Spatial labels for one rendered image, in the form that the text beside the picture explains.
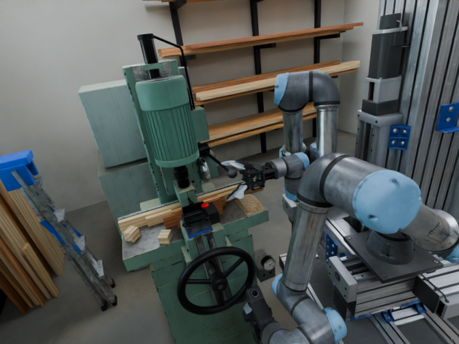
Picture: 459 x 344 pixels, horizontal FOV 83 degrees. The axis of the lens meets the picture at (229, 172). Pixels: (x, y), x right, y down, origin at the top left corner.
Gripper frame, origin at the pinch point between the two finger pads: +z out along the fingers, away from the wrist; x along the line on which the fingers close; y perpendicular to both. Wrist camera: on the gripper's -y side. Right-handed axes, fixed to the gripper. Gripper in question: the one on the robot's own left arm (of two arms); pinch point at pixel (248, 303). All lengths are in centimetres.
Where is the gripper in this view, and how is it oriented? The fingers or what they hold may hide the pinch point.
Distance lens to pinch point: 103.7
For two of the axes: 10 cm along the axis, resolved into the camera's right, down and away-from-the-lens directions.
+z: -2.6, 1.3, 9.6
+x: 9.2, -2.6, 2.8
